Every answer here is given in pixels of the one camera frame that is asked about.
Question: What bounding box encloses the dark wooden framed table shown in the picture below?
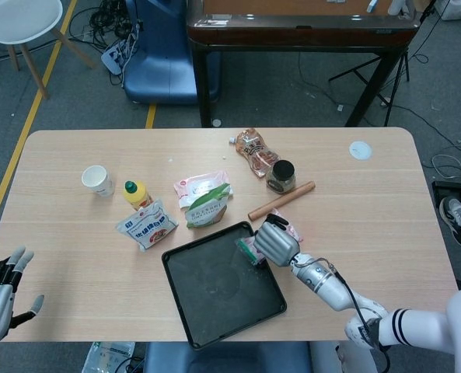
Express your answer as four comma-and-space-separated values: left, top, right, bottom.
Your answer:
186, 0, 421, 128

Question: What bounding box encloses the yellow bottle with green cap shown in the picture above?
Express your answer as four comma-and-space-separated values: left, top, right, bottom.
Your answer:
122, 180, 154, 212

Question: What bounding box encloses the wooden rolling pin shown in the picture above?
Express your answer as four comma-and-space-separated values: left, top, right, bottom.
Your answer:
247, 180, 316, 222

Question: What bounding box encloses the black tripod stand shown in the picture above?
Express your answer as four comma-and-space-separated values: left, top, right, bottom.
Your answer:
327, 0, 438, 106

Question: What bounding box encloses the blue padded seat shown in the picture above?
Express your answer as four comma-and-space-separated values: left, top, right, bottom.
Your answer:
141, 340, 313, 373

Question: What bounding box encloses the white chair with wooden legs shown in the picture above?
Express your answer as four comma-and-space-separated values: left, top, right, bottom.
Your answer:
0, 0, 97, 100

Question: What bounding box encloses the white robot torso shell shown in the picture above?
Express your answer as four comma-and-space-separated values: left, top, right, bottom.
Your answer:
309, 340, 378, 373

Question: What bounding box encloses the pink white flat bag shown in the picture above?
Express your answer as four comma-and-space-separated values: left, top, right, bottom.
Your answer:
173, 169, 234, 210

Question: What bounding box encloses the grey black sneaker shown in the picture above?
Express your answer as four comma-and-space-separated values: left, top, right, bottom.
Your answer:
438, 196, 461, 249

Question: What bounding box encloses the white paper cup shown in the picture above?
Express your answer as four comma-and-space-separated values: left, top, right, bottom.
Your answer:
81, 165, 114, 197

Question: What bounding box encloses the blue machine base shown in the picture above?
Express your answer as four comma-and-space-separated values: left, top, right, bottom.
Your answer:
121, 0, 220, 105

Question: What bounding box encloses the small pink candy packet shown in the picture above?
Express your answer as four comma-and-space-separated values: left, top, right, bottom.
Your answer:
235, 208, 305, 270

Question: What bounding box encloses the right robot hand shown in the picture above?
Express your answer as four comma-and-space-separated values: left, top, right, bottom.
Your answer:
252, 213, 303, 269

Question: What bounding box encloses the clear plastic bag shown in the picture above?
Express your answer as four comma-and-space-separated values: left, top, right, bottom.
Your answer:
82, 340, 137, 373

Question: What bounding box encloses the white round disc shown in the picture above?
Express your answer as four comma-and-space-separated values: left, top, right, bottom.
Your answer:
348, 140, 373, 161

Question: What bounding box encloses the green white starch bag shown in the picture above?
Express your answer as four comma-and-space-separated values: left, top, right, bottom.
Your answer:
185, 183, 231, 230

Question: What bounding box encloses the white sugar bag red print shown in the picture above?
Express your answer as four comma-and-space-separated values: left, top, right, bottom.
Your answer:
115, 199, 180, 253

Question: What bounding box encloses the brown spouted sauce pouch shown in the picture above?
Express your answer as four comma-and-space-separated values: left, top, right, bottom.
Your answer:
229, 127, 281, 179

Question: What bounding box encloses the black cable tangle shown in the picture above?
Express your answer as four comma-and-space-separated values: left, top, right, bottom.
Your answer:
67, 0, 140, 51

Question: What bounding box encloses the black flat case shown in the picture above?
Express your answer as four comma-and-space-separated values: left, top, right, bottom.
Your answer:
431, 180, 461, 219

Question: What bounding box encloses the black plastic tray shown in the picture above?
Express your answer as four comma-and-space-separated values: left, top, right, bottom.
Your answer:
161, 220, 288, 347

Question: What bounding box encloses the glass jar with black lid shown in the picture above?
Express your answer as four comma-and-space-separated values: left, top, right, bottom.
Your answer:
266, 159, 296, 194

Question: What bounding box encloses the white power strip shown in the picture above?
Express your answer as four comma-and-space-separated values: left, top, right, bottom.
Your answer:
100, 23, 141, 75

